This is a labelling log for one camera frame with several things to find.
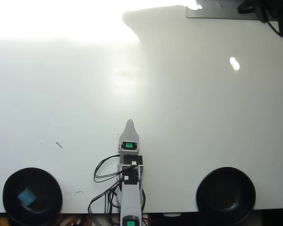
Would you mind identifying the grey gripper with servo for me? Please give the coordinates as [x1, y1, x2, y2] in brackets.
[118, 119, 141, 154]

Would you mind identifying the blue foam cube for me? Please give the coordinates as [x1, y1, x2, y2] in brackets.
[16, 187, 37, 208]

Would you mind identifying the black round bowl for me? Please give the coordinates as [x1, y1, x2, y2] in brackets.
[2, 167, 63, 226]
[195, 167, 257, 226]

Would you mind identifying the grey flat metal plate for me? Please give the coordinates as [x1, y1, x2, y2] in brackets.
[185, 4, 268, 21]

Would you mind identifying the black servo cable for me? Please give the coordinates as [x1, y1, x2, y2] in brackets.
[87, 182, 123, 221]
[93, 154, 133, 184]

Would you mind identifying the black power cable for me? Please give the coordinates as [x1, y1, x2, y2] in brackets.
[265, 19, 281, 36]

